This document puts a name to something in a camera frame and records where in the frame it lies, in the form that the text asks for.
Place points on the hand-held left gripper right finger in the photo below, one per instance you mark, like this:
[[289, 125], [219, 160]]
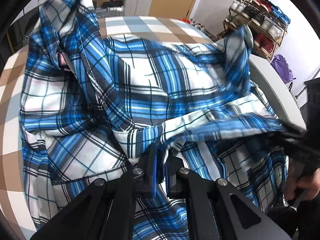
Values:
[[170, 173]]

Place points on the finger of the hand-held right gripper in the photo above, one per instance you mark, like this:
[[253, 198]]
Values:
[[293, 136]]

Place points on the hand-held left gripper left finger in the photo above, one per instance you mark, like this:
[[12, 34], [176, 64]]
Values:
[[154, 166]]

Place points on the blue white plaid shirt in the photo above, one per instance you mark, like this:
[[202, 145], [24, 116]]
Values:
[[140, 92]]

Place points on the person's right hand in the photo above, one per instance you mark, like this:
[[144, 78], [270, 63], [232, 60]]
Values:
[[305, 187]]

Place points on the purple bag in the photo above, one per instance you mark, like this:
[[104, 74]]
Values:
[[282, 67]]

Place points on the wooden shoe rack with shoes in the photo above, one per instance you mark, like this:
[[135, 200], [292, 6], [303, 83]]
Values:
[[260, 17]]

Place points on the checkered bed blanket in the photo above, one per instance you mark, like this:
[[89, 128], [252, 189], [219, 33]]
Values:
[[150, 25]]

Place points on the heap of mixed shoes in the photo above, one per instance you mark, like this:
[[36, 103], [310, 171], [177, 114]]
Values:
[[198, 25]]

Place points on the silver hard suitcase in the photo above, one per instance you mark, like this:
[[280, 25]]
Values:
[[110, 10]]

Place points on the open brown cardboard box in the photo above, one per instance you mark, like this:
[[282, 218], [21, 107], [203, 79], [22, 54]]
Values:
[[102, 0]]

